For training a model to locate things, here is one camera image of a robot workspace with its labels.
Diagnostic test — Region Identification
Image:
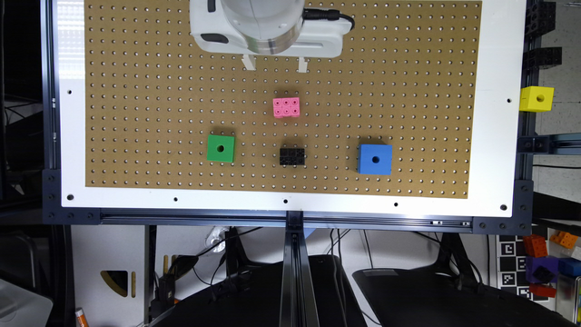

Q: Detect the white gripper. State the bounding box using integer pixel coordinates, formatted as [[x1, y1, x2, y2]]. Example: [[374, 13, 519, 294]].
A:
[[189, 0, 353, 73]]

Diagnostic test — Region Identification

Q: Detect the green cube block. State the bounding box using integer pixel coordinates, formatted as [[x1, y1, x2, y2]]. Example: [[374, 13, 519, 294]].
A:
[[206, 134, 235, 163]]

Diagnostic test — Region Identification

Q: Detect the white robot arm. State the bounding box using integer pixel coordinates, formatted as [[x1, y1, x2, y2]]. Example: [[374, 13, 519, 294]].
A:
[[189, 0, 355, 73]]

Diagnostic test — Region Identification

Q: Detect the pink studded block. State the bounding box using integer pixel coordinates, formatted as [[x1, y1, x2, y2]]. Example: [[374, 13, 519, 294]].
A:
[[272, 97, 300, 118]]

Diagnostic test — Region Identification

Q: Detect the black studded block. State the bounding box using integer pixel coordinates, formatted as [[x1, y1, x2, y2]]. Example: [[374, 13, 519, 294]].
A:
[[279, 148, 305, 165]]

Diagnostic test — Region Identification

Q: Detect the blue cube block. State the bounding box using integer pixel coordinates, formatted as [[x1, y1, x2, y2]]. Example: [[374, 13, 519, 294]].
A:
[[357, 144, 392, 175]]

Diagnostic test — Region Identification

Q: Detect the yellow cube block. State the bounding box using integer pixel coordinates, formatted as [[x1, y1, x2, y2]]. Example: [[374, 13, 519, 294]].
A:
[[519, 86, 555, 113]]

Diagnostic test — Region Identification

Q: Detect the black block stack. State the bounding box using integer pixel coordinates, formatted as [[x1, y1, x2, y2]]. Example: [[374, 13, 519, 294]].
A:
[[523, 0, 562, 72]]

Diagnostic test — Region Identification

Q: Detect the orange studded block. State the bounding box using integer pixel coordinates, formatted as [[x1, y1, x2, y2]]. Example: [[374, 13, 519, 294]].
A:
[[523, 234, 548, 258]]

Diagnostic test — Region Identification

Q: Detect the light orange block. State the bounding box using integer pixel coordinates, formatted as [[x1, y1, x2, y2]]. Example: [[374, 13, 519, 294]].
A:
[[549, 231, 578, 250]]

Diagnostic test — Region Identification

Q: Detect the purple block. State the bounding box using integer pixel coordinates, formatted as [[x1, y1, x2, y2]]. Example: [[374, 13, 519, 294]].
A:
[[526, 256, 559, 283]]

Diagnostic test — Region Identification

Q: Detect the red block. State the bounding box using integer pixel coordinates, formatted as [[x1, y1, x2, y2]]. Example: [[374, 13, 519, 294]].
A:
[[529, 283, 556, 298]]

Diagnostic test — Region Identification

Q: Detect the blue block on shelf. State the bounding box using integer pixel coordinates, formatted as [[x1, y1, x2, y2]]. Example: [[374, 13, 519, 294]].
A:
[[558, 258, 581, 277]]

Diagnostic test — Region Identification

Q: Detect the brown pegboard panel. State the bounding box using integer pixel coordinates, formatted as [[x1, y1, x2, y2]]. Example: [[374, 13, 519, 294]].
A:
[[84, 1, 483, 198]]

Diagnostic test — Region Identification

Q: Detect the black chair left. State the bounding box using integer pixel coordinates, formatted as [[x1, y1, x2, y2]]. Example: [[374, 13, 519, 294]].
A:
[[152, 254, 366, 327]]

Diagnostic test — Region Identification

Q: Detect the black chair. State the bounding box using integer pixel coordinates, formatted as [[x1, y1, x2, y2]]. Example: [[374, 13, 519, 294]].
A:
[[353, 269, 575, 327], [152, 254, 366, 327]]

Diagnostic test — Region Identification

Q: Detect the black chair right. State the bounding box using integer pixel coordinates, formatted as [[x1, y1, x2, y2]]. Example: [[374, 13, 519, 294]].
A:
[[353, 269, 575, 327]]

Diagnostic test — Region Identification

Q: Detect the black white marker sheet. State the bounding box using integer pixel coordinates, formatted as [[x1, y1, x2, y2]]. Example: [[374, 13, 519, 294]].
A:
[[496, 235, 551, 303]]

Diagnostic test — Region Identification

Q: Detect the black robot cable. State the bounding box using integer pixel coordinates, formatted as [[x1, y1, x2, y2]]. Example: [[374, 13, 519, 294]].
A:
[[302, 7, 357, 32]]

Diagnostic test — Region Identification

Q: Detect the dark aluminium table frame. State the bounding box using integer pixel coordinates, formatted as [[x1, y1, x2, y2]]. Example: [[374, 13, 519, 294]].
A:
[[39, 0, 581, 327]]

